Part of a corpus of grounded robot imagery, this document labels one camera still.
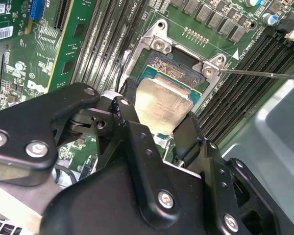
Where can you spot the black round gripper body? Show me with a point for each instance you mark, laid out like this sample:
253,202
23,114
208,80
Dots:
100,208

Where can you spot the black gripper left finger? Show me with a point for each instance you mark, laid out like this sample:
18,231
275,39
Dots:
27,122

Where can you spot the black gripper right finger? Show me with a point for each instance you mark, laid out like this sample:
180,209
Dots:
218,186

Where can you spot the silver square CPU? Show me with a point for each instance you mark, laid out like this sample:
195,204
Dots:
161,107

